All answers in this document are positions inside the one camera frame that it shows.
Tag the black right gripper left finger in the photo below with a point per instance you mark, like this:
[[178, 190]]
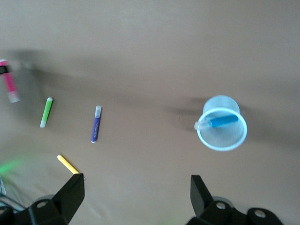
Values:
[[61, 206]]

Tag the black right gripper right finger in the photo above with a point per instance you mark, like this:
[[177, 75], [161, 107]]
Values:
[[208, 211]]

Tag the translucent blue plastic cup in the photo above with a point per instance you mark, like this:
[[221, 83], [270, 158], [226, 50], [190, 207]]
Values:
[[222, 140]]

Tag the pink marker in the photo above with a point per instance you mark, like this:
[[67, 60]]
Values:
[[10, 85]]

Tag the yellow marker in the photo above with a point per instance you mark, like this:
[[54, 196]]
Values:
[[66, 162]]

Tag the blue marker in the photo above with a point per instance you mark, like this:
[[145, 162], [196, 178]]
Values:
[[222, 121]]

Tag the green marker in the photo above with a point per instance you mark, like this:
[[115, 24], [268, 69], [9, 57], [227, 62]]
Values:
[[47, 112]]

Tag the purple marker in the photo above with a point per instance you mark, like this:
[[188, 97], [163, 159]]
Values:
[[96, 124]]

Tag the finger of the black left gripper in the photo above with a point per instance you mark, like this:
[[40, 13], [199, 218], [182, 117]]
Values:
[[3, 70]]

